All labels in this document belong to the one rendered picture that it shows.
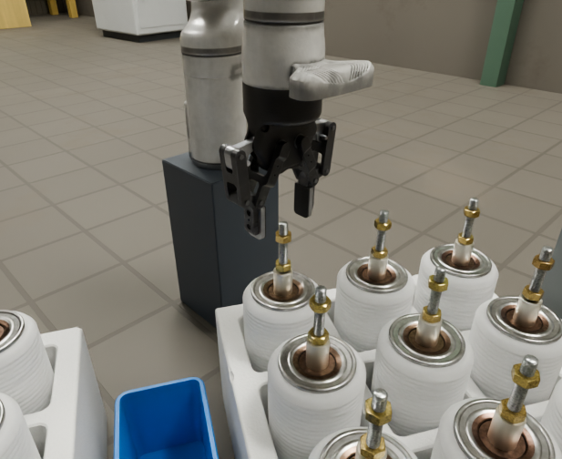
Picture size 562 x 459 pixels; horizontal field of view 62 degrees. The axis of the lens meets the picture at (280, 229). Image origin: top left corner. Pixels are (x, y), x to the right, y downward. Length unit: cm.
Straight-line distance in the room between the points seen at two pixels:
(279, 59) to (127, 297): 69
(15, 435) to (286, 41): 40
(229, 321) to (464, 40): 261
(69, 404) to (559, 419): 48
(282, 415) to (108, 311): 57
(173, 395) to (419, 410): 31
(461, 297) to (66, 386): 47
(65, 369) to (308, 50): 44
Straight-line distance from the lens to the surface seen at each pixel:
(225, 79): 71
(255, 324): 54
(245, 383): 55
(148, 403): 66
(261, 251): 83
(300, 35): 41
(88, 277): 108
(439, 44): 311
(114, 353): 88
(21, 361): 56
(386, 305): 56
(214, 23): 73
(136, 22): 431
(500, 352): 55
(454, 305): 63
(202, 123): 73
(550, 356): 55
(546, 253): 53
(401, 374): 49
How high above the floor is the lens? 59
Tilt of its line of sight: 30 degrees down
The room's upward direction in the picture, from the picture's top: straight up
